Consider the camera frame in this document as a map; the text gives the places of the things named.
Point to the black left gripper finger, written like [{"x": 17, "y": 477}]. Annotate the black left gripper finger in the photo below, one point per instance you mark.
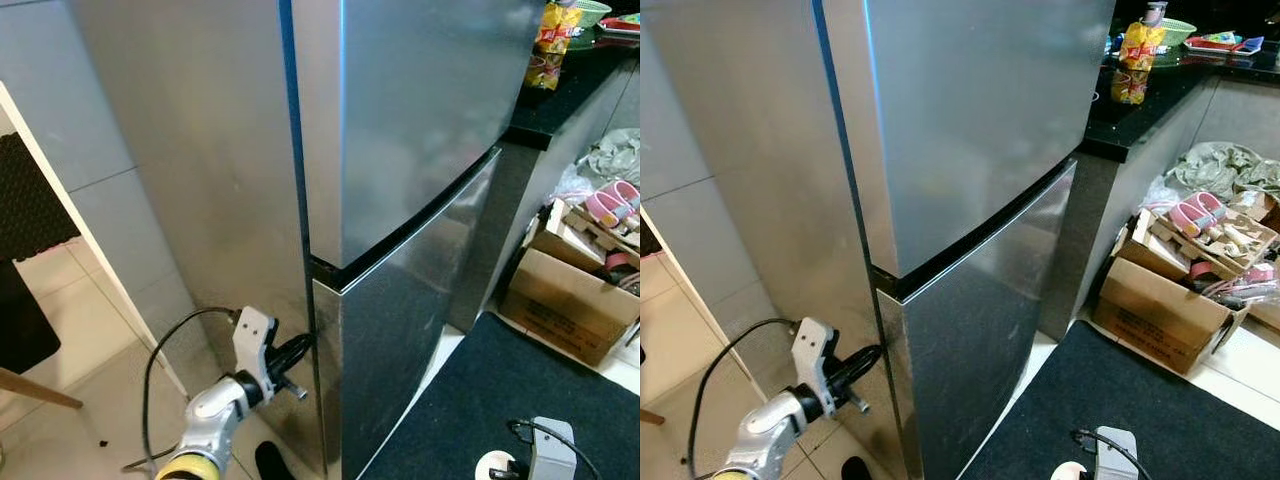
[
  {"x": 296, "y": 346},
  {"x": 863, "y": 377},
  {"x": 862, "y": 357},
  {"x": 297, "y": 365}
]

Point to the white red-print lidded cup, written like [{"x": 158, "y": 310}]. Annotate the white red-print lidded cup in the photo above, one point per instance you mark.
[
  {"x": 1060, "y": 472},
  {"x": 485, "y": 465}
]

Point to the grey fridge main door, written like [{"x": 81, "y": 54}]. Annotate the grey fridge main door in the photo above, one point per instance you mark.
[
  {"x": 390, "y": 350},
  {"x": 960, "y": 360}
]

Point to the grey two-door fridge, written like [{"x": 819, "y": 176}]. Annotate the grey two-door fridge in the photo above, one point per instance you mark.
[
  {"x": 200, "y": 200},
  {"x": 780, "y": 200}
]

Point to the grey fridge freezer door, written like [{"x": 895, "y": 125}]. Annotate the grey fridge freezer door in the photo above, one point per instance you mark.
[
  {"x": 420, "y": 120},
  {"x": 980, "y": 120}
]

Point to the black floor mat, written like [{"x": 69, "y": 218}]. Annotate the black floor mat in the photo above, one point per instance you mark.
[
  {"x": 480, "y": 400},
  {"x": 1100, "y": 400}
]

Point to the black robot foot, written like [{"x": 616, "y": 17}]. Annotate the black robot foot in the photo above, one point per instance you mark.
[
  {"x": 273, "y": 462},
  {"x": 855, "y": 468}
]

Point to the printed brown cardboard box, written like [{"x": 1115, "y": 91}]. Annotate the printed brown cardboard box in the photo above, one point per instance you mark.
[
  {"x": 1150, "y": 315},
  {"x": 560, "y": 305}
]

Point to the pink slipper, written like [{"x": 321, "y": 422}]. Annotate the pink slipper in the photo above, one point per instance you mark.
[
  {"x": 1207, "y": 207},
  {"x": 625, "y": 195},
  {"x": 603, "y": 210},
  {"x": 1185, "y": 220}
]

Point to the large black foam mat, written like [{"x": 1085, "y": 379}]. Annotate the large black foam mat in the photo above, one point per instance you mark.
[{"x": 35, "y": 200}]

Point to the grey green crumpled cloth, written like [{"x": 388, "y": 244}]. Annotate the grey green crumpled cloth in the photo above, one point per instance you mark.
[
  {"x": 1220, "y": 170},
  {"x": 612, "y": 158}
]

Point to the black stone countertop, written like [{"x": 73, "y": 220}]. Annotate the black stone countertop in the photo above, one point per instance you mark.
[
  {"x": 580, "y": 95},
  {"x": 1160, "y": 110}
]

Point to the yellow red snack jar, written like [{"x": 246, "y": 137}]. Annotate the yellow red snack jar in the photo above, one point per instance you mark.
[
  {"x": 552, "y": 45},
  {"x": 1138, "y": 55}
]

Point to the red plastic tray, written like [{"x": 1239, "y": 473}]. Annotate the red plastic tray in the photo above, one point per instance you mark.
[
  {"x": 622, "y": 28},
  {"x": 1222, "y": 43}
]

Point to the green plastic basket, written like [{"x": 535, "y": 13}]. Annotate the green plastic basket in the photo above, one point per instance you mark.
[
  {"x": 592, "y": 12},
  {"x": 1178, "y": 32}
]

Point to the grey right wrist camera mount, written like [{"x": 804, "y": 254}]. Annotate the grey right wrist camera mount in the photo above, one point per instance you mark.
[
  {"x": 1117, "y": 455},
  {"x": 552, "y": 450}
]

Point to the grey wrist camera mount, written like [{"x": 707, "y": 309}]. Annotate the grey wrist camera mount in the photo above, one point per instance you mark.
[
  {"x": 815, "y": 350},
  {"x": 1117, "y": 455},
  {"x": 255, "y": 340},
  {"x": 552, "y": 450}
]

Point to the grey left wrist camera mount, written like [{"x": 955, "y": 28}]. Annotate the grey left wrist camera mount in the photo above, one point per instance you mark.
[
  {"x": 815, "y": 350},
  {"x": 255, "y": 340}
]

